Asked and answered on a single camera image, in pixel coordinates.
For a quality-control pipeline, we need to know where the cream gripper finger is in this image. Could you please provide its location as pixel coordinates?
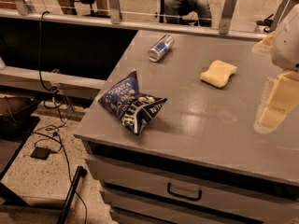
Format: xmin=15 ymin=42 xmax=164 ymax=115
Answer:
xmin=258 ymin=71 xmax=299 ymax=129
xmin=252 ymin=32 xmax=275 ymax=54

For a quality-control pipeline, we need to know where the blue chip bag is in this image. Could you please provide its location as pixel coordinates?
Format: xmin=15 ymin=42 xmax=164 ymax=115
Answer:
xmin=98 ymin=70 xmax=167 ymax=135

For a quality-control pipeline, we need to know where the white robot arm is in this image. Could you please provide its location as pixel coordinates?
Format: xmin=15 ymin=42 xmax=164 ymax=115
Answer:
xmin=252 ymin=5 xmax=299 ymax=134

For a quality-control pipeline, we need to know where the metal guard railing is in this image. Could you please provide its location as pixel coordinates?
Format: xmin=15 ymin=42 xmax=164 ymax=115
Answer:
xmin=0 ymin=0 xmax=286 ymax=38

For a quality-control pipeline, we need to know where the yellow sponge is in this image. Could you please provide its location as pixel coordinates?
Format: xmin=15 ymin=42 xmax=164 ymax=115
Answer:
xmin=200 ymin=60 xmax=237 ymax=88

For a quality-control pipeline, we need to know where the seated person in jeans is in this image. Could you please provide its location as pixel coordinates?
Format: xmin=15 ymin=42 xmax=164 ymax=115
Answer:
xmin=164 ymin=0 xmax=212 ymax=27

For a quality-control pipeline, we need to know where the silver blue drink can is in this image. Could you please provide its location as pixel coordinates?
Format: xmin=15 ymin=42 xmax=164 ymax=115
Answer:
xmin=148 ymin=35 xmax=175 ymax=62

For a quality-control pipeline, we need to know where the grey drawer cabinet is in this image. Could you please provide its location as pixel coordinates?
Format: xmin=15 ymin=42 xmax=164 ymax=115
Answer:
xmin=76 ymin=31 xmax=299 ymax=224

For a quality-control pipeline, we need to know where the black metal stand leg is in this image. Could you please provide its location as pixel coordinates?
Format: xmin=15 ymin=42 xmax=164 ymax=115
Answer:
xmin=57 ymin=166 xmax=87 ymax=224

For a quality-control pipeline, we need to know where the small black floor box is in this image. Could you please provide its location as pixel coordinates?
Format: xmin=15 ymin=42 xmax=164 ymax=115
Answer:
xmin=30 ymin=147 xmax=50 ymax=160

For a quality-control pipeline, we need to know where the black drawer handle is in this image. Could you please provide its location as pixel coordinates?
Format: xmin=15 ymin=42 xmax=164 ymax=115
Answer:
xmin=166 ymin=182 xmax=202 ymax=202

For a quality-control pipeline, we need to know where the black power cable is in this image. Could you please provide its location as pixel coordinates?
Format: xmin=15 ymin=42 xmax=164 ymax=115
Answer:
xmin=31 ymin=10 xmax=89 ymax=224

